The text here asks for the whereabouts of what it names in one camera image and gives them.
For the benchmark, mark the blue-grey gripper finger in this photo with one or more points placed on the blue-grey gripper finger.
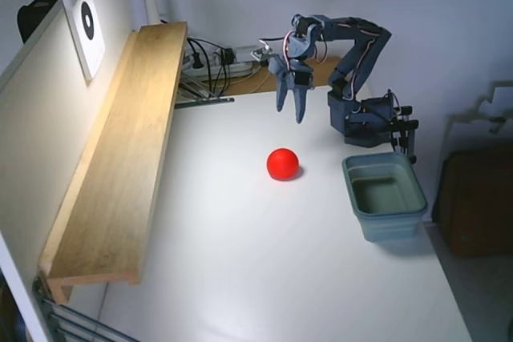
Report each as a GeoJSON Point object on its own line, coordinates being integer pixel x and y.
{"type": "Point", "coordinates": [281, 91]}
{"type": "Point", "coordinates": [300, 103]}

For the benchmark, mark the blue-grey gripper body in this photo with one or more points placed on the blue-grey gripper body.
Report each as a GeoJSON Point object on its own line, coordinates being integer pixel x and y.
{"type": "Point", "coordinates": [292, 74]}

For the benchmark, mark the red ball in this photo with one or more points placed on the red ball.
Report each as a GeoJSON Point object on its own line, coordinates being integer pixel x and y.
{"type": "Point", "coordinates": [282, 163]}

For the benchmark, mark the blue-grey robot arm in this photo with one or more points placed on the blue-grey robot arm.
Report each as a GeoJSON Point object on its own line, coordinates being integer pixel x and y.
{"type": "Point", "coordinates": [360, 31]}

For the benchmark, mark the grey plastic container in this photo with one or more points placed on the grey plastic container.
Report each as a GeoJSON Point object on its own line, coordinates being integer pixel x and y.
{"type": "Point", "coordinates": [384, 230]}

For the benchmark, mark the wooden ledge board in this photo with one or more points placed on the wooden ledge board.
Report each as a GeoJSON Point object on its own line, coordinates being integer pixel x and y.
{"type": "Point", "coordinates": [320, 73]}

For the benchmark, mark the white power strip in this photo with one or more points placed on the white power strip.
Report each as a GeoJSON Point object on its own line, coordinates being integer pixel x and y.
{"type": "Point", "coordinates": [240, 66]}

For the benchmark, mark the white power adapter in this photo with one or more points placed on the white power adapter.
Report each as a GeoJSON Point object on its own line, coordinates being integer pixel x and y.
{"type": "Point", "coordinates": [243, 52]}

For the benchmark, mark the black plug adapter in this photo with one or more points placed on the black plug adapter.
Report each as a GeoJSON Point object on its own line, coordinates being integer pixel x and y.
{"type": "Point", "coordinates": [227, 55]}

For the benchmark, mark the black power plug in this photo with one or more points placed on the black power plug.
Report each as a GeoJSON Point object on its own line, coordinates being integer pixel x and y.
{"type": "Point", "coordinates": [195, 62]}

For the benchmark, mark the black table clamp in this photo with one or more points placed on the black table clamp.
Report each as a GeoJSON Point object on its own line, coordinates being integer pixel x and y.
{"type": "Point", "coordinates": [405, 133]}

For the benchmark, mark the long wooden shelf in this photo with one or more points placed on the long wooden shelf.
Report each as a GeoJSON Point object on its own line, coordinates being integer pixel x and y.
{"type": "Point", "coordinates": [120, 158]}

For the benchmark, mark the white box with black circle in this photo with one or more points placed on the white box with black circle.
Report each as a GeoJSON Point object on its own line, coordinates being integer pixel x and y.
{"type": "Point", "coordinates": [94, 57]}

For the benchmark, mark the brown cabinet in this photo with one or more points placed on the brown cabinet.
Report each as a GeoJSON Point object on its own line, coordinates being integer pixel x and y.
{"type": "Point", "coordinates": [477, 206]}

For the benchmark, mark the small wrist camera board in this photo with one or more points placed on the small wrist camera board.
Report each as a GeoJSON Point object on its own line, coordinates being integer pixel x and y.
{"type": "Point", "coordinates": [262, 53]}

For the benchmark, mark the metal shelf bracket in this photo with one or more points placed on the metal shelf bracket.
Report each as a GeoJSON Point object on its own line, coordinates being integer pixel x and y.
{"type": "Point", "coordinates": [200, 102]}

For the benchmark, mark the grey metal frame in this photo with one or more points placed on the grey metal frame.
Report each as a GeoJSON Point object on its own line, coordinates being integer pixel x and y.
{"type": "Point", "coordinates": [72, 318]}

